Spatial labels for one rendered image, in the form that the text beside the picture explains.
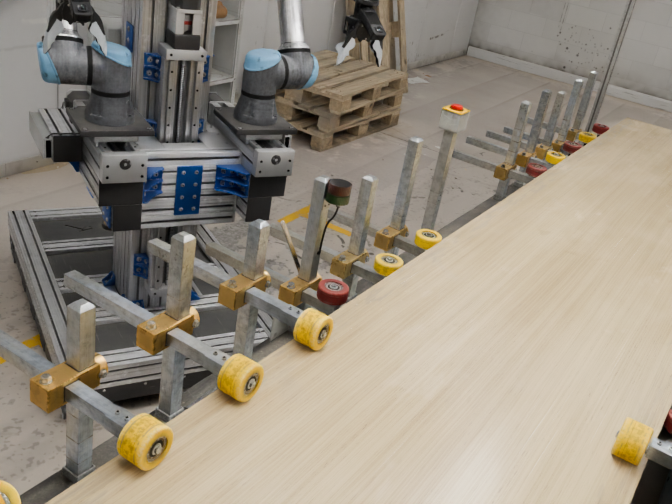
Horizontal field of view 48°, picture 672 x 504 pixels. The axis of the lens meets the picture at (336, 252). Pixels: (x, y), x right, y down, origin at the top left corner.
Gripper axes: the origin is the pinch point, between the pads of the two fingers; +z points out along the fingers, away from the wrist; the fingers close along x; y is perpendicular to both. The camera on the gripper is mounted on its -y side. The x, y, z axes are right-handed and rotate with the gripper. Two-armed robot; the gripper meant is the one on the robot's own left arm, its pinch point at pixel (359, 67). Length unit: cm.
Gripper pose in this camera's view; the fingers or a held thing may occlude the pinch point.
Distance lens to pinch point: 238.3
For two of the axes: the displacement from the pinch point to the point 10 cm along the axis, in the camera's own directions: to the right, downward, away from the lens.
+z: -1.6, 8.8, 4.5
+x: -8.7, 0.9, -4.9
